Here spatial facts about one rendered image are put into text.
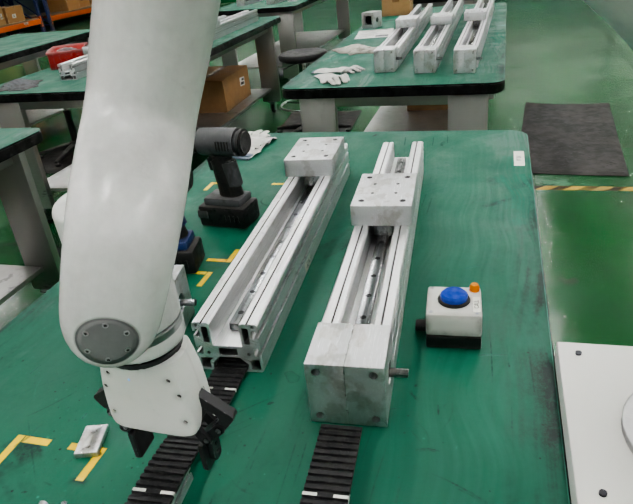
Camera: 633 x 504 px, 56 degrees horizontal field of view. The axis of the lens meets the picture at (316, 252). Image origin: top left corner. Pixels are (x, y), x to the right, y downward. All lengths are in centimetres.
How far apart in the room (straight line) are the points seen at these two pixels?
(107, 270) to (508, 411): 56
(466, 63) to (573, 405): 200
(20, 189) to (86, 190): 218
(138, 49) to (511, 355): 67
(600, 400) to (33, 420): 75
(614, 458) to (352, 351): 31
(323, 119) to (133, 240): 229
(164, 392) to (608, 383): 54
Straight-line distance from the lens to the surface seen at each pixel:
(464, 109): 259
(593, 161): 392
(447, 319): 89
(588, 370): 86
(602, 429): 78
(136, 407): 66
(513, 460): 77
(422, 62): 269
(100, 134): 47
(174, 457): 76
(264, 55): 530
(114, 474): 82
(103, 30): 47
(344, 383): 76
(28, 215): 267
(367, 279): 98
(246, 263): 102
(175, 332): 59
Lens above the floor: 134
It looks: 28 degrees down
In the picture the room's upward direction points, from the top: 6 degrees counter-clockwise
